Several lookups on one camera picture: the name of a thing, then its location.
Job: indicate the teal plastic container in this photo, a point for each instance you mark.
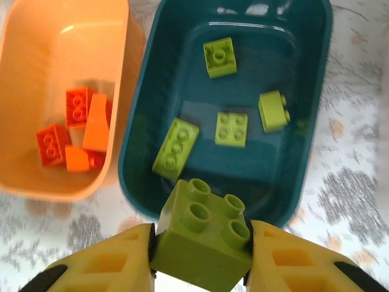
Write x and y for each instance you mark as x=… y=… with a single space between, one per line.
x=267 y=170

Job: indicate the orange sloped lego brick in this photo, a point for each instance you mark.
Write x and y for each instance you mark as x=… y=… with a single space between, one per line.
x=96 y=124

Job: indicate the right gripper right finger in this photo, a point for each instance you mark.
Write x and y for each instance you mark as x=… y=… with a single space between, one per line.
x=291 y=261

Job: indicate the square green lego brick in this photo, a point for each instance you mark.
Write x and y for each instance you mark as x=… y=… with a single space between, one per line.
x=197 y=252
x=270 y=112
x=231 y=129
x=220 y=59

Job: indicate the floral patterned table cover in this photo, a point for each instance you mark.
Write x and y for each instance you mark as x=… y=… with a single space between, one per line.
x=349 y=152

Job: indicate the orange plastic container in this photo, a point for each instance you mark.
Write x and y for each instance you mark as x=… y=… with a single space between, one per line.
x=45 y=61

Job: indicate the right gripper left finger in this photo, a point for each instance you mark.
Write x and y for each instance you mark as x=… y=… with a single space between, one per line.
x=112 y=261

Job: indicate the long green lego brick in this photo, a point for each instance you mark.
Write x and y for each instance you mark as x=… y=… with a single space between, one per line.
x=174 y=149

